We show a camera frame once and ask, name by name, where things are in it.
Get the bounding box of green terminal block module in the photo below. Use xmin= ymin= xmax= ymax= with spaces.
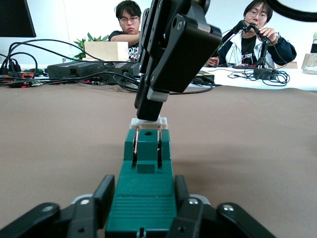
xmin=105 ymin=116 xmax=178 ymax=238

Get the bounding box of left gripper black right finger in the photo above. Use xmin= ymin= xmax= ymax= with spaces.
xmin=170 ymin=175 xmax=278 ymax=238

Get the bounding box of yellow black flat device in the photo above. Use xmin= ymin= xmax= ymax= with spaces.
xmin=190 ymin=70 xmax=215 ymax=86

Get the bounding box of person in black shirt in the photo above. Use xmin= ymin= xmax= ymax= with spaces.
xmin=108 ymin=0 xmax=143 ymax=61

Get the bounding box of brown cardboard piece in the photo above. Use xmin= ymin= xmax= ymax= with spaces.
xmin=301 ymin=53 xmax=317 ymax=75

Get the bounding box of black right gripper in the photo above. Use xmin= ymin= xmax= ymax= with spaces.
xmin=135 ymin=0 xmax=222 ymax=121

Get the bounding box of green leafy plant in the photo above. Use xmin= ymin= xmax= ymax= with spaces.
xmin=73 ymin=32 xmax=109 ymax=60

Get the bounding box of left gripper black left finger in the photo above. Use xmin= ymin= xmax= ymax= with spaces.
xmin=0 ymin=175 xmax=116 ymax=238

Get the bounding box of black power supply box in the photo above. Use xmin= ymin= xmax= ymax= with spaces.
xmin=47 ymin=61 xmax=109 ymax=79
xmin=108 ymin=61 xmax=142 ymax=77

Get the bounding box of light wooden box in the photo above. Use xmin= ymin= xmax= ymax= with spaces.
xmin=84 ymin=41 xmax=129 ymax=61

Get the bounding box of orange black connector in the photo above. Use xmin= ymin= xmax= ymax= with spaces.
xmin=7 ymin=70 xmax=35 ymax=80

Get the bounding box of black computer monitor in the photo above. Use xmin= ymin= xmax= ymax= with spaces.
xmin=0 ymin=0 xmax=37 ymax=38

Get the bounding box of person in white jacket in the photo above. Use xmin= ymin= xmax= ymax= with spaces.
xmin=207 ymin=0 xmax=297 ymax=67

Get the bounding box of black desk cable bundle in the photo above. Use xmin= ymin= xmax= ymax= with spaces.
xmin=0 ymin=41 xmax=139 ymax=93

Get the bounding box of black coiled device cable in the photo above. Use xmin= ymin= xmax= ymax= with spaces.
xmin=227 ymin=66 xmax=290 ymax=87

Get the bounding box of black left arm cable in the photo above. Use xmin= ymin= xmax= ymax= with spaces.
xmin=266 ymin=0 xmax=317 ymax=22

